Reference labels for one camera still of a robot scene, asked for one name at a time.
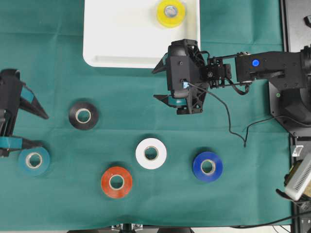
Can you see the black aluminium frame rail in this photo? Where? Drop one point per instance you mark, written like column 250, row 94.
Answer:
column 296, row 24

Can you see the black camera stand base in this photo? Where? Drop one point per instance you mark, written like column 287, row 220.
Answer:
column 135, row 228

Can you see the green table cloth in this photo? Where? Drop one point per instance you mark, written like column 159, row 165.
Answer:
column 44, row 40

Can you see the red tape roll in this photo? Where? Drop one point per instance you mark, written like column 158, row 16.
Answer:
column 116, row 182

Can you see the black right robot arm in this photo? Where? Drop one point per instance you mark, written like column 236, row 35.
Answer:
column 289, row 77

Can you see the black tape roll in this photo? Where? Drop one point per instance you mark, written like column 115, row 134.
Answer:
column 83, row 115

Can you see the yellow tape roll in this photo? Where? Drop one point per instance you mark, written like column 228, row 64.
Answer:
column 170, row 13

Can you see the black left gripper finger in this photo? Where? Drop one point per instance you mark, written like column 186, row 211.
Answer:
column 17, row 143
column 29, row 103

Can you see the white perforated box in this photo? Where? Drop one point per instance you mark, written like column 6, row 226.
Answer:
column 300, row 179

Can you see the blue tape roll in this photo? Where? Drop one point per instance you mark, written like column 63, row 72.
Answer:
column 207, row 166

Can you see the white tape roll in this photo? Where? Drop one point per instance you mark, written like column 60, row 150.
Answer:
column 151, row 153

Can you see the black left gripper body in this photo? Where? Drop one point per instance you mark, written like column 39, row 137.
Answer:
column 10, row 90

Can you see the white plastic case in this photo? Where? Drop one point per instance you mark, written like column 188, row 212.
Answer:
column 127, row 34

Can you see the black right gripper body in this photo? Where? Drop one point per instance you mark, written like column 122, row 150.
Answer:
column 204, row 72

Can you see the teal tape roll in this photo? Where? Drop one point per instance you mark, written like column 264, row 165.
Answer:
column 34, row 162

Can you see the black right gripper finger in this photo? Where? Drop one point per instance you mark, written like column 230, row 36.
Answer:
column 170, row 101
column 162, row 65

